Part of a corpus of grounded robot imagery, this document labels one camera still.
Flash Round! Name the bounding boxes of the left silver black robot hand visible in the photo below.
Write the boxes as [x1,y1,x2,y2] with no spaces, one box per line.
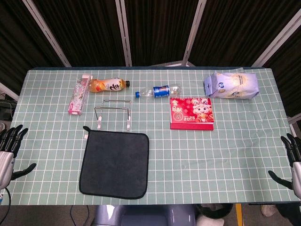
[0,124,37,190]

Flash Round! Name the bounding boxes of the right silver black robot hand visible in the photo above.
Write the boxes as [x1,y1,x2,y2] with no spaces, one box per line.
[268,133,301,197]

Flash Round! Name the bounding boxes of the blue towel with dark back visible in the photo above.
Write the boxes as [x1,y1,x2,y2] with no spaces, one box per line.
[79,126,151,200]

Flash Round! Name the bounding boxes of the lavender robot base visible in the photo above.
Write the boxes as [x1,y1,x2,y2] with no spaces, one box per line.
[94,204,197,226]

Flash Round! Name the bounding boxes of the black waste bin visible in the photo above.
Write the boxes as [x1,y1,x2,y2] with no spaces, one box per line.
[196,203,233,226]

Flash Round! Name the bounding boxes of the pink floral toothpaste box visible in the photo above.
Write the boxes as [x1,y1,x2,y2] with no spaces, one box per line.
[68,73,93,116]

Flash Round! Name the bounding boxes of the lavender tissue pack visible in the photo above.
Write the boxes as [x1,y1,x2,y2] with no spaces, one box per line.
[203,70,259,101]

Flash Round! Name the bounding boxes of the green checkered tablecloth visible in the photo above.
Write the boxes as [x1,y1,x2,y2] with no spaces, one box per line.
[0,67,301,206]

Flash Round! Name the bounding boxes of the red desk calendar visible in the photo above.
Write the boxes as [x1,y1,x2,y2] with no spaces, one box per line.
[169,96,215,130]

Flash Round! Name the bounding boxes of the orange tea drink bottle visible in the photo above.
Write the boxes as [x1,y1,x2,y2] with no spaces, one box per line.
[88,78,131,94]

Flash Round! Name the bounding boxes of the clear bottle with blue label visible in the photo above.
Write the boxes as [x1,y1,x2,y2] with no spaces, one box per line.
[135,83,182,99]

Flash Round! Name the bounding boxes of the white divider frame post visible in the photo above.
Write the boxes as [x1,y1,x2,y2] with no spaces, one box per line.
[22,0,71,68]
[0,82,19,101]
[251,10,301,68]
[182,0,207,67]
[114,0,133,67]
[288,115,301,137]

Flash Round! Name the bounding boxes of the black floor cable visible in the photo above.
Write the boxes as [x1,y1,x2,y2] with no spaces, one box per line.
[70,205,91,226]

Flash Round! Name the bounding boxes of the metal wire rack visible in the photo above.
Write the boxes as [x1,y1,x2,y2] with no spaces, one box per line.
[94,98,132,131]

